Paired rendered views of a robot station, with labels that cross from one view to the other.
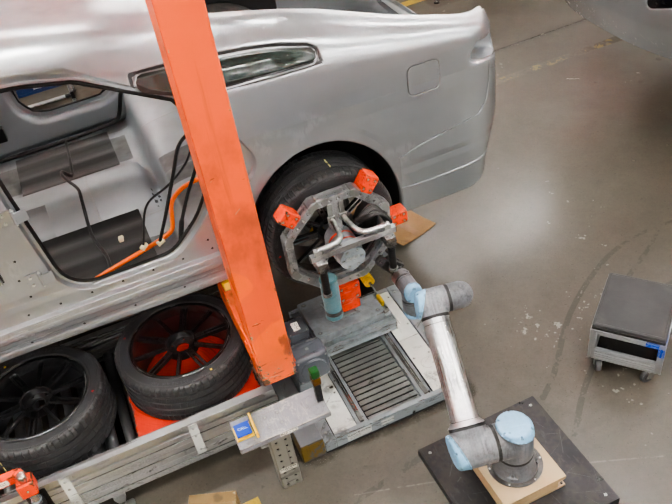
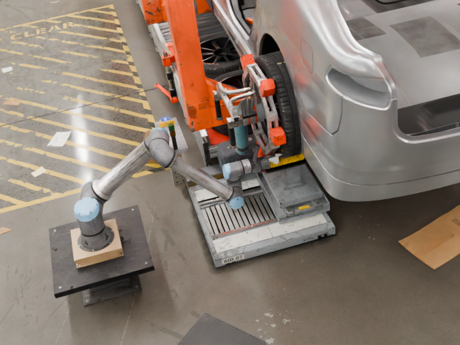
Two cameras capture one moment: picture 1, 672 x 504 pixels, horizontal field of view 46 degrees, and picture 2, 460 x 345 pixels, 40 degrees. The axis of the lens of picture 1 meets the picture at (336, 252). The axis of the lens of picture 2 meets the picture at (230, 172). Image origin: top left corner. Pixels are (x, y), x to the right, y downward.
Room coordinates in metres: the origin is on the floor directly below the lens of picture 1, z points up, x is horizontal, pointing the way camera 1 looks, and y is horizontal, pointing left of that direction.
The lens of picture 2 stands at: (3.07, -3.35, 2.98)
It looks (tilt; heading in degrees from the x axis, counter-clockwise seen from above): 38 degrees down; 97
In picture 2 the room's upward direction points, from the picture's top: 8 degrees counter-clockwise
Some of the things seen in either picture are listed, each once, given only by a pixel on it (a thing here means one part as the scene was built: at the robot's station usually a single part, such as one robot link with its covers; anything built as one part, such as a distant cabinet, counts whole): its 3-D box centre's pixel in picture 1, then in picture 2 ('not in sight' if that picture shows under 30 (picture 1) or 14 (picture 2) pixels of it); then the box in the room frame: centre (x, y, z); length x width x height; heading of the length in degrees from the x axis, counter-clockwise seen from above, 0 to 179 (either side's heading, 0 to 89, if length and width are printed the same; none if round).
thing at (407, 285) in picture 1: (409, 288); (233, 170); (2.72, -0.32, 0.62); 0.12 x 0.09 x 0.10; 17
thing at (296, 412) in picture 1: (280, 419); (170, 135); (2.22, 0.37, 0.44); 0.43 x 0.17 x 0.03; 107
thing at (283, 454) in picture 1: (282, 451); (174, 158); (2.22, 0.40, 0.21); 0.10 x 0.10 x 0.42; 17
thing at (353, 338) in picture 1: (342, 319); (291, 190); (3.07, 0.03, 0.13); 0.50 x 0.36 x 0.10; 107
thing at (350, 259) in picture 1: (344, 246); (249, 112); (2.84, -0.04, 0.85); 0.21 x 0.14 x 0.14; 17
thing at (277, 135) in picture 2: (396, 214); (277, 136); (3.01, -0.32, 0.85); 0.09 x 0.08 x 0.07; 107
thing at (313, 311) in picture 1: (337, 295); (290, 169); (3.07, 0.03, 0.32); 0.40 x 0.30 x 0.28; 107
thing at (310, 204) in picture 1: (338, 237); (260, 109); (2.91, -0.02, 0.85); 0.54 x 0.07 x 0.54; 107
